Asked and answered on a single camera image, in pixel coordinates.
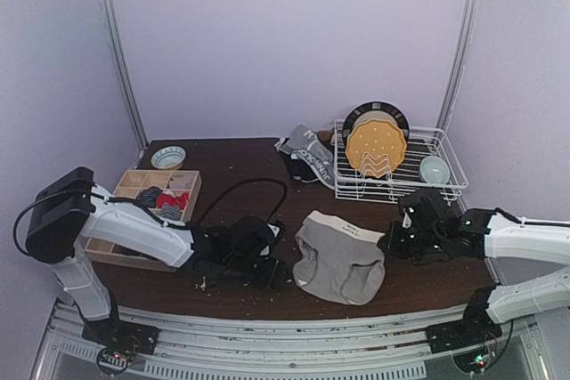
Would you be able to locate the right aluminium corner post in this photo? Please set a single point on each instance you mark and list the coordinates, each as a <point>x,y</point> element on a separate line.
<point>452,90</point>

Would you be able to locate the brown cloth item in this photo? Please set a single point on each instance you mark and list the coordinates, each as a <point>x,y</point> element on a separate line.
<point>325,135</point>

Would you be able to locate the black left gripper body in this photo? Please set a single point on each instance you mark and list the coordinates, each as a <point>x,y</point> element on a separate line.
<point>271,270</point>

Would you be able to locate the white wire dish rack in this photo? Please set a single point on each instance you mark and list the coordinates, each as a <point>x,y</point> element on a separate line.
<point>424,142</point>

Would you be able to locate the grey underwear white waistband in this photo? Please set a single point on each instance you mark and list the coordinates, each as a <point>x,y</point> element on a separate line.
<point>340,262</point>

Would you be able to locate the dark striped rolled underwear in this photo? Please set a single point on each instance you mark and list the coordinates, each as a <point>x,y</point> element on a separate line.
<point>149,197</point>

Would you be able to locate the grey striped rolled underwear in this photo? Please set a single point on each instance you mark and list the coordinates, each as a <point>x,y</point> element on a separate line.
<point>171,212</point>

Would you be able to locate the black underwear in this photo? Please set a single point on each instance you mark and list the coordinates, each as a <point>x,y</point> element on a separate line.
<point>299,170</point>

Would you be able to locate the yellow scalloped plate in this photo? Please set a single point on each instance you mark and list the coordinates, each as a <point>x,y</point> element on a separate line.
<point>376,148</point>

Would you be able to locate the pink beige rolled underwear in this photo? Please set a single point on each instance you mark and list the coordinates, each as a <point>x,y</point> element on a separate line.
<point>181,181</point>

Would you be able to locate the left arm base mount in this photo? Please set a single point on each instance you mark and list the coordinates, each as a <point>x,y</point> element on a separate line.
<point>122,341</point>

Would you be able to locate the wooden compartment organizer box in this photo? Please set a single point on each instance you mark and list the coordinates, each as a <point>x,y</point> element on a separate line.
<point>131,183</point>

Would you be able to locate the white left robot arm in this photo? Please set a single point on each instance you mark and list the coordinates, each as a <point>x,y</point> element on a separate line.
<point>75,206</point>

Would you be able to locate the red rolled underwear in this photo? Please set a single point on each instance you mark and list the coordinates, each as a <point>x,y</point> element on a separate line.
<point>172,199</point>

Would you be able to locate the aluminium corner post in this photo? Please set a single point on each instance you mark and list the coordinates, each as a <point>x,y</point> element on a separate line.
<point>452,90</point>
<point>110,21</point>

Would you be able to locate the black rimmed plate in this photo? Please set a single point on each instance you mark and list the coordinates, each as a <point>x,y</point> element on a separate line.
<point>380,110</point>

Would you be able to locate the pale green glass bowl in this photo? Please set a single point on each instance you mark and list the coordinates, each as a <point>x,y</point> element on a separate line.
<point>434,170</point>

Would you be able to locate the blue yellow patterned bowl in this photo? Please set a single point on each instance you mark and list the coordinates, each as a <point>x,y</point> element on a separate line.
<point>168,158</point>

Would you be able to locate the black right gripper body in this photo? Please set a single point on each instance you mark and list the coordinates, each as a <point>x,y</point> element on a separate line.
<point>391,243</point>

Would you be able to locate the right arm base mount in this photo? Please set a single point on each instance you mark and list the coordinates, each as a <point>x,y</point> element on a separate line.
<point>470,335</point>

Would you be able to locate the aluminium rail front frame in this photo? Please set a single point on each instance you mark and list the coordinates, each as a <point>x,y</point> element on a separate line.
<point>390,347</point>

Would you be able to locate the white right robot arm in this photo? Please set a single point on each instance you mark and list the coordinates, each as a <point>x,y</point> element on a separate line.
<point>526,239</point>

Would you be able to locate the left aluminium corner post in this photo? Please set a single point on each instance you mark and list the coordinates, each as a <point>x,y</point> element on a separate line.
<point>110,21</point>

